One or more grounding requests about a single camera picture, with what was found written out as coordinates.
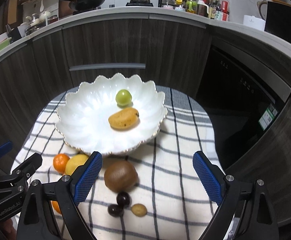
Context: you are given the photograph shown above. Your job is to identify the small orange mandarin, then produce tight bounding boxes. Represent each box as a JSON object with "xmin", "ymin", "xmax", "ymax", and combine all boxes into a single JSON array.
[{"xmin": 53, "ymin": 153, "xmax": 70, "ymax": 174}]

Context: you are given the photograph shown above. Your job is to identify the yellow lemon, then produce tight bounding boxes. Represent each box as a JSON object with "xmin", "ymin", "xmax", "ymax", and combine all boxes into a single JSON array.
[{"xmin": 64, "ymin": 154, "xmax": 89, "ymax": 175}]

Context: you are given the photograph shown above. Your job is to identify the dark cherry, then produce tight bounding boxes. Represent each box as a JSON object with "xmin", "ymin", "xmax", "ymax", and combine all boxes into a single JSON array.
[
  {"xmin": 116, "ymin": 191, "xmax": 131, "ymax": 208},
  {"xmin": 108, "ymin": 204, "xmax": 124, "ymax": 217}
]

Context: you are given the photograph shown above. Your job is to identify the brown kiwi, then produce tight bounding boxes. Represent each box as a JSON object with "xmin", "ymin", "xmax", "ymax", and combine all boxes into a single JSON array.
[{"xmin": 104, "ymin": 160, "xmax": 139, "ymax": 193}]

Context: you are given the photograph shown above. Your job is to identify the small brown longan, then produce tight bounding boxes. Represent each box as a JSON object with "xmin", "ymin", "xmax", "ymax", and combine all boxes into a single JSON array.
[{"xmin": 131, "ymin": 203, "xmax": 147, "ymax": 217}]

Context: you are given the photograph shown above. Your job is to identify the white scalloped ceramic bowl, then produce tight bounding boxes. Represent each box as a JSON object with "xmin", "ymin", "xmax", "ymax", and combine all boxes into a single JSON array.
[{"xmin": 55, "ymin": 73, "xmax": 168, "ymax": 156}]

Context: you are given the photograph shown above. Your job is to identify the white checkered cloth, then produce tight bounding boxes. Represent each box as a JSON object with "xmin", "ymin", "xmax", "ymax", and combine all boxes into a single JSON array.
[{"xmin": 9, "ymin": 85, "xmax": 226, "ymax": 240}]

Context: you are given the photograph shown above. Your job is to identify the yellow mango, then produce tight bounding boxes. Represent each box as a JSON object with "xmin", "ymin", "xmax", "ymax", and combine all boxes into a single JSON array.
[{"xmin": 108, "ymin": 107, "xmax": 139, "ymax": 130}]

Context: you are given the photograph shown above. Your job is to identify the green round fruit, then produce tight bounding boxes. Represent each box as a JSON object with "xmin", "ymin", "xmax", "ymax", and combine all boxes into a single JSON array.
[{"xmin": 116, "ymin": 89, "xmax": 132, "ymax": 107}]

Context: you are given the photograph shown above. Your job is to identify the built-in black oven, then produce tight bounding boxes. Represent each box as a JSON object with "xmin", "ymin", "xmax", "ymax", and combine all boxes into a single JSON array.
[{"xmin": 195, "ymin": 46, "xmax": 285, "ymax": 169}]

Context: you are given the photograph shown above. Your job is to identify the white teapot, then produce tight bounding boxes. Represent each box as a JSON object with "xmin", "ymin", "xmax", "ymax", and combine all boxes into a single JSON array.
[{"xmin": 39, "ymin": 10, "xmax": 51, "ymax": 22}]

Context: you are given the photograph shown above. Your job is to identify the black wok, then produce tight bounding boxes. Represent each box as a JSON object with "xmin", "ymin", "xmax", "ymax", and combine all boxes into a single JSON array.
[{"xmin": 60, "ymin": 0, "xmax": 105, "ymax": 11}]

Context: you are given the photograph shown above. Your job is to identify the dark sauce bottle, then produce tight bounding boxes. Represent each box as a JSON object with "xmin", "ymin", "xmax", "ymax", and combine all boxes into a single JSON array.
[{"xmin": 209, "ymin": 0, "xmax": 218, "ymax": 19}]

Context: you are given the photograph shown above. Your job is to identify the white electric kettle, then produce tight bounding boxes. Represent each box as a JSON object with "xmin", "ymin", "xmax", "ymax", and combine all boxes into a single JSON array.
[{"xmin": 255, "ymin": 0, "xmax": 271, "ymax": 20}]

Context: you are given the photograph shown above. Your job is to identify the red cap bottle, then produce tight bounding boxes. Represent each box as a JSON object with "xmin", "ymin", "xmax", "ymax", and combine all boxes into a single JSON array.
[{"xmin": 220, "ymin": 0, "xmax": 229, "ymax": 21}]

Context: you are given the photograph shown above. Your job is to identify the green jar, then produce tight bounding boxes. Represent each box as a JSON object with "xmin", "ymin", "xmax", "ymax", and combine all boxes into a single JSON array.
[{"xmin": 186, "ymin": 0, "xmax": 197, "ymax": 14}]

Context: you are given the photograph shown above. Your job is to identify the grey drawer handle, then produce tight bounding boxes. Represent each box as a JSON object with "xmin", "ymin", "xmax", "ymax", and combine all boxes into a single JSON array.
[{"xmin": 69, "ymin": 63, "xmax": 146, "ymax": 72}]

